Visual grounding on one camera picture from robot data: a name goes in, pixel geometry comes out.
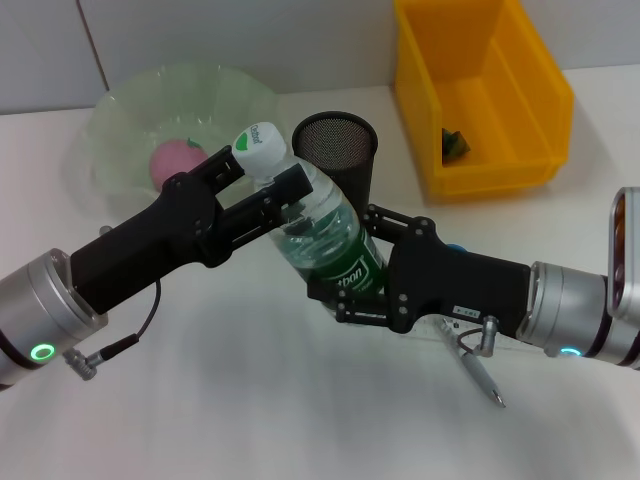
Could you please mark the grey clear ballpoint pen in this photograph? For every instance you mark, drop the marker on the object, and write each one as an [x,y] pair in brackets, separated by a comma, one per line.
[480,372]

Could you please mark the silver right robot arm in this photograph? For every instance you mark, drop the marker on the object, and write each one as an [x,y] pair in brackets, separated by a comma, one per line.
[565,300]

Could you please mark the clear green-label water bottle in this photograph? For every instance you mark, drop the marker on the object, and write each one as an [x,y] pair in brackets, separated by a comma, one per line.
[320,220]

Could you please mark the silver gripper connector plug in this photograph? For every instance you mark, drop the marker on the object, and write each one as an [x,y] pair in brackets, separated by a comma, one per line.
[489,335]
[106,230]

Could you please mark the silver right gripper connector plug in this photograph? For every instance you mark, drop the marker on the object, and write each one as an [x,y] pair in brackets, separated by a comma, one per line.
[489,335]

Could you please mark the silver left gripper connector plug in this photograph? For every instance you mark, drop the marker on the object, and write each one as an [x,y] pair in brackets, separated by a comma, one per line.
[106,230]

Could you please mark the blue scissors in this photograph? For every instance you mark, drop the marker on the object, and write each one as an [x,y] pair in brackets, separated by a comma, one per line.
[456,248]

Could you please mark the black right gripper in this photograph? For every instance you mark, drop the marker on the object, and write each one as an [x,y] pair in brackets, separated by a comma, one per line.
[450,285]

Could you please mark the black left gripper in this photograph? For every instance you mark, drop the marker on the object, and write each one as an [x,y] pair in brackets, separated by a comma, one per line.
[150,240]

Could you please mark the yellow plastic bin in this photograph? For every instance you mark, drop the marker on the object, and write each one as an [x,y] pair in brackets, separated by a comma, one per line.
[425,100]

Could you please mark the black mesh pen holder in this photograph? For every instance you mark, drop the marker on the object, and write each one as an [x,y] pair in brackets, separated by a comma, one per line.
[335,140]

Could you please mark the pink toy peach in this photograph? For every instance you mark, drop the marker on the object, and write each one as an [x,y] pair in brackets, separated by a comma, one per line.
[172,157]

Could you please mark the translucent green fruit plate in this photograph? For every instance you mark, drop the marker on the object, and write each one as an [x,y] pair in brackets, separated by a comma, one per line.
[150,100]

